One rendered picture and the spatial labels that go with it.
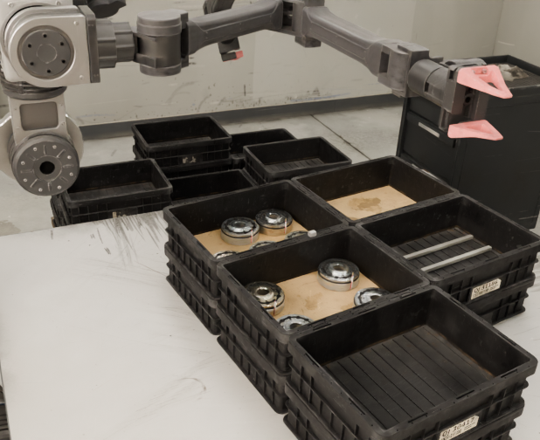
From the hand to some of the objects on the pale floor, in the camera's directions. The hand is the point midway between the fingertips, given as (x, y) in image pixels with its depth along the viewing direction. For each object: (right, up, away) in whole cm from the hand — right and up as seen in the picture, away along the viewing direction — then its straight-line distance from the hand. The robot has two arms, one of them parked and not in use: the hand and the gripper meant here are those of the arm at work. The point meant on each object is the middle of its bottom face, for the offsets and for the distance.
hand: (500, 116), depth 97 cm
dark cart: (+65, -25, +259) cm, 268 cm away
